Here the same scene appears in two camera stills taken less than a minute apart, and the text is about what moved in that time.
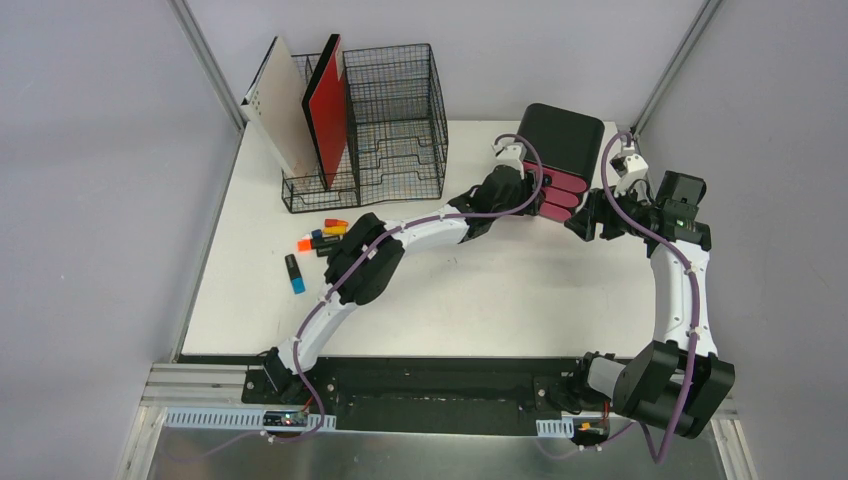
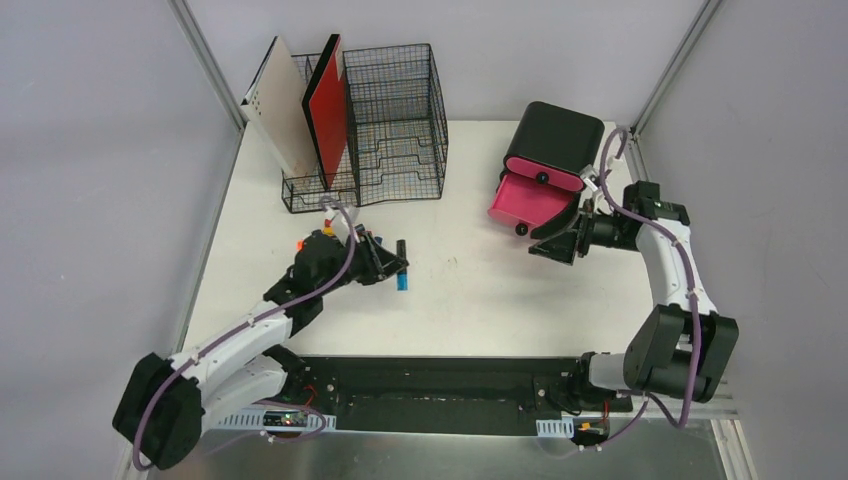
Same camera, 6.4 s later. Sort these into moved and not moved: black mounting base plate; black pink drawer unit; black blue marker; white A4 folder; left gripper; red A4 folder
Moved: black blue marker; left gripper
Not moved: black mounting base plate; black pink drawer unit; white A4 folder; red A4 folder
